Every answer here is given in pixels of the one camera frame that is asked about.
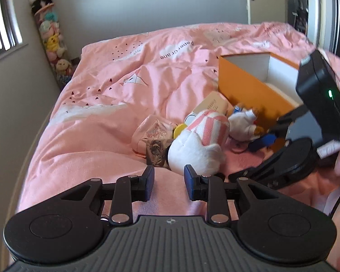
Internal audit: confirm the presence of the clear tube of plush toys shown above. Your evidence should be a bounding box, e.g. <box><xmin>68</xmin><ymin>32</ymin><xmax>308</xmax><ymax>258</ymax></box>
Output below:
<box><xmin>31</xmin><ymin>3</ymin><xmax>75</xmax><ymax>84</ymax></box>

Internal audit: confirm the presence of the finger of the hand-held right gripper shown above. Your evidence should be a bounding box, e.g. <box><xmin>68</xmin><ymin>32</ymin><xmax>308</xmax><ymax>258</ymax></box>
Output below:
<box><xmin>248</xmin><ymin>104</ymin><xmax>308</xmax><ymax>152</ymax></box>
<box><xmin>229</xmin><ymin>147</ymin><xmax>289</xmax><ymax>189</ymax></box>

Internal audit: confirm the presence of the orange cardboard box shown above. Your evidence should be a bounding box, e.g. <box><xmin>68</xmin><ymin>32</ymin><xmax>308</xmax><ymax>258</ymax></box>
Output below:
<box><xmin>218</xmin><ymin>52</ymin><xmax>304</xmax><ymax>149</ymax></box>

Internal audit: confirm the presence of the white door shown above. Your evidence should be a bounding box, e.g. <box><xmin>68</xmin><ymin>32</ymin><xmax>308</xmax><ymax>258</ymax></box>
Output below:
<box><xmin>245</xmin><ymin>0</ymin><xmax>290</xmax><ymax>25</ymax></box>

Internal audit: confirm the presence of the dark printed box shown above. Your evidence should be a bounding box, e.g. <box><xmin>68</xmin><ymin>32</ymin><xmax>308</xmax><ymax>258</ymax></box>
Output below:
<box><xmin>145</xmin><ymin>139</ymin><xmax>173</xmax><ymax>171</ymax></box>

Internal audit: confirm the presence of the white door frame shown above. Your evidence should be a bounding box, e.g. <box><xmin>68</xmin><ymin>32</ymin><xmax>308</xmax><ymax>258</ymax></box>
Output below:
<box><xmin>305</xmin><ymin>0</ymin><xmax>329</xmax><ymax>49</ymax></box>

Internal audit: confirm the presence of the white plush with pink stripes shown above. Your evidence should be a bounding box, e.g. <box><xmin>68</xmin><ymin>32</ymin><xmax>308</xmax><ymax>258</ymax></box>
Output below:
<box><xmin>168</xmin><ymin>111</ymin><xmax>231</xmax><ymax>176</ymax></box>

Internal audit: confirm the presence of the pink pouch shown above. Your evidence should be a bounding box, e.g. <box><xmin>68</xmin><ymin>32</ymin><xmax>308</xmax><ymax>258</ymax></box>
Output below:
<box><xmin>132</xmin><ymin>114</ymin><xmax>177</xmax><ymax>158</ymax></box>

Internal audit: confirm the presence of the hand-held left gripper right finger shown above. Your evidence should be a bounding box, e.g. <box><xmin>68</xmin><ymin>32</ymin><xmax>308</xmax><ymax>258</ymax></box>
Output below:
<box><xmin>184</xmin><ymin>164</ymin><xmax>276</xmax><ymax>225</ymax></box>

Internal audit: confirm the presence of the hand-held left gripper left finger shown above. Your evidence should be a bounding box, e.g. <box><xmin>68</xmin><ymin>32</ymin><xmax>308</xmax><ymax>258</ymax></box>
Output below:
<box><xmin>58</xmin><ymin>165</ymin><xmax>155</xmax><ymax>225</ymax></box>

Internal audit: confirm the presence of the window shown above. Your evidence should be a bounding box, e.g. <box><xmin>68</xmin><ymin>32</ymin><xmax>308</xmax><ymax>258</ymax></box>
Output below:
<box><xmin>0</xmin><ymin>0</ymin><xmax>29</xmax><ymax>63</ymax></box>

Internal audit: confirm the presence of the beige small box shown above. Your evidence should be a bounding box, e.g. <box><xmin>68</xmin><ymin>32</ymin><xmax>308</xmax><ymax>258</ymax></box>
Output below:
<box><xmin>191</xmin><ymin>91</ymin><xmax>231</xmax><ymax>119</ymax></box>

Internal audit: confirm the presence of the brown bear plush blue uniform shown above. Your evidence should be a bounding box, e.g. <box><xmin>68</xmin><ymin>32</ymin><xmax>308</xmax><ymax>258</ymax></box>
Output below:
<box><xmin>229</xmin><ymin>105</ymin><xmax>266</xmax><ymax>143</ymax></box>

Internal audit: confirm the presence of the pink printed blanket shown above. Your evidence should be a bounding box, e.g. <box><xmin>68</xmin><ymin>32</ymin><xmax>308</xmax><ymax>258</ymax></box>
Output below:
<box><xmin>17</xmin><ymin>21</ymin><xmax>340</xmax><ymax>272</ymax></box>

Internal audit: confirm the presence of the yellow round case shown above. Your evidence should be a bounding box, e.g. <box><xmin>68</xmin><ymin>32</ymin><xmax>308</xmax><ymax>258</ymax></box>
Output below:
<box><xmin>172</xmin><ymin>123</ymin><xmax>187</xmax><ymax>139</ymax></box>

